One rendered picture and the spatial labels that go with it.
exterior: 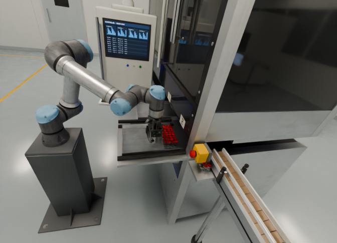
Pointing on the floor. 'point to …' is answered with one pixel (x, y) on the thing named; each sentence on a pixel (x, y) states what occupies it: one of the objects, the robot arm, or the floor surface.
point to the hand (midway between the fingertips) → (153, 140)
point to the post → (214, 84)
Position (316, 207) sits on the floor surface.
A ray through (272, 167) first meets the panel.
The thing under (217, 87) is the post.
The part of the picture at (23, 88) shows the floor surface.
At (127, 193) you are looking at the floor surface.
